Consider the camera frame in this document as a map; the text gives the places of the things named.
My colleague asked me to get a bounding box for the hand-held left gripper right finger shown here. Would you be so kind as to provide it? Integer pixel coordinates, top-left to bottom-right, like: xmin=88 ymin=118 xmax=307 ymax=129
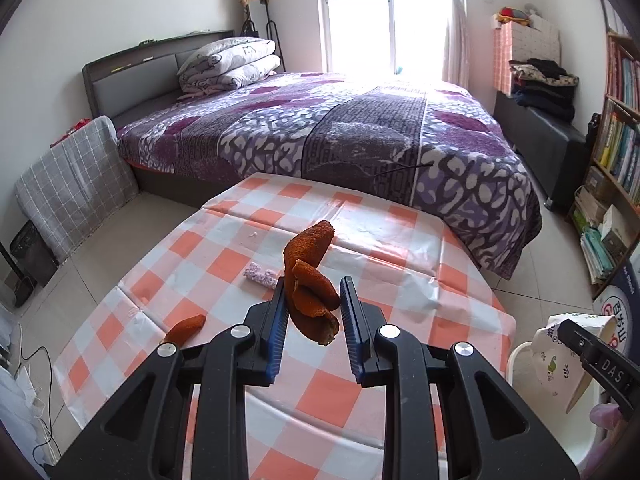
xmin=339 ymin=276 xmax=583 ymax=480

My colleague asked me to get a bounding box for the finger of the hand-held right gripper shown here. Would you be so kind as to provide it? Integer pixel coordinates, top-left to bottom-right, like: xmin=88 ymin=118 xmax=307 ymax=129
xmin=556 ymin=318 xmax=638 ymax=418

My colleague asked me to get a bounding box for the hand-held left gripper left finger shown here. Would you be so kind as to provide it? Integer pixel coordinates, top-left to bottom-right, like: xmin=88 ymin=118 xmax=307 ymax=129
xmin=47 ymin=285 xmax=291 ymax=480

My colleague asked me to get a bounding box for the white trash bin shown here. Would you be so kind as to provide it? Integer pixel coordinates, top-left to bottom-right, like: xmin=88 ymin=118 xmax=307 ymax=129
xmin=505 ymin=342 xmax=616 ymax=471

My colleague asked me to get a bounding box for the person's purple clothing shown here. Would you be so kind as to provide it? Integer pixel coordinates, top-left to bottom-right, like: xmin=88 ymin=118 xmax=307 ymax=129
xmin=590 ymin=402 xmax=626 ymax=432

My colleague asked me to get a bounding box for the orange white checkered tablecloth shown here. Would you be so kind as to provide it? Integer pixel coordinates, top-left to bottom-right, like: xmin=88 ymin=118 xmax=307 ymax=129
xmin=52 ymin=172 xmax=517 ymax=480

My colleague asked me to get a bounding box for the beige tissue box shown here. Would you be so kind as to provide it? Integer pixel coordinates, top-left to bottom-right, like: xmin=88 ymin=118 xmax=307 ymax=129
xmin=597 ymin=205 xmax=632 ymax=261

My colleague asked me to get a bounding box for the thin black stick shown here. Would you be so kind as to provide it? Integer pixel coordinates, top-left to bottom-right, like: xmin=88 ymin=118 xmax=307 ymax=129
xmin=377 ymin=161 xmax=435 ymax=177

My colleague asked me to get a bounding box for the bed with purple quilt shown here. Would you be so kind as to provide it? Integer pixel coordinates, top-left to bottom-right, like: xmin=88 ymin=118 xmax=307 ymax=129
xmin=116 ymin=71 xmax=543 ymax=281

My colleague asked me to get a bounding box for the wooden bookshelf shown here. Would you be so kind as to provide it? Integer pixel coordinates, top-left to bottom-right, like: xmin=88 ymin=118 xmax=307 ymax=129
xmin=567 ymin=30 xmax=640 ymax=301

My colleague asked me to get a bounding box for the black bench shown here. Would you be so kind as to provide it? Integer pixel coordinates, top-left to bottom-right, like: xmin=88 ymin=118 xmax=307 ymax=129
xmin=492 ymin=92 xmax=586 ymax=211

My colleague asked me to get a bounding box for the grey checked cover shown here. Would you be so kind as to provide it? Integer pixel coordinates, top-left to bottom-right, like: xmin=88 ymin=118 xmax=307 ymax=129
xmin=15 ymin=116 xmax=141 ymax=265

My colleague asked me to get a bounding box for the black mesh basket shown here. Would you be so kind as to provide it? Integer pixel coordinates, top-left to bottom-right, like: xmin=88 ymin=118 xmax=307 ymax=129
xmin=10 ymin=221 xmax=61 ymax=308

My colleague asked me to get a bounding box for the folded grey white quilt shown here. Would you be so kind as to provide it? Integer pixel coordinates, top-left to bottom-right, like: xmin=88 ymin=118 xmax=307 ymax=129
xmin=177 ymin=37 xmax=282 ymax=101

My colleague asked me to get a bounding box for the pile of dark clothes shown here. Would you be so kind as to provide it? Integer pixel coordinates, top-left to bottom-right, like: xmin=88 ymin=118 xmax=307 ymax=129
xmin=509 ymin=58 xmax=581 ymax=121

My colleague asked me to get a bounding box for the dark bed headboard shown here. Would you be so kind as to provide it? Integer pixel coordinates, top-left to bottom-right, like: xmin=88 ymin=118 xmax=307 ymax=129
xmin=82 ymin=29 xmax=236 ymax=121

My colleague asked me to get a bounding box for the cabinet with pink checked cover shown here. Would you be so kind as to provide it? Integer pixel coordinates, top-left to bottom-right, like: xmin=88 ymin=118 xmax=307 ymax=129
xmin=492 ymin=7 xmax=561 ymax=96

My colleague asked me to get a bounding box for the black coat rack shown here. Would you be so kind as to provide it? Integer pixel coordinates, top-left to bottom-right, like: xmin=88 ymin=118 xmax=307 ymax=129
xmin=240 ymin=0 xmax=286 ymax=73

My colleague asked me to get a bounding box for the bright window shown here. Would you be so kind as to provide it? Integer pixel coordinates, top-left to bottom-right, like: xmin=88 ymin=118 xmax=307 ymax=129
xmin=315 ymin=0 xmax=451 ymax=76

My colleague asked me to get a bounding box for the pink curtain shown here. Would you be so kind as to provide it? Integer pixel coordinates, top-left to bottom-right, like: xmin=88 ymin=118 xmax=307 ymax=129
xmin=440 ymin=0 xmax=471 ymax=91

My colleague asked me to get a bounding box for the black cable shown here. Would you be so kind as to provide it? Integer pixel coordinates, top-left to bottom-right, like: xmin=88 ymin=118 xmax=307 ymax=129
xmin=10 ymin=322 xmax=56 ymax=461

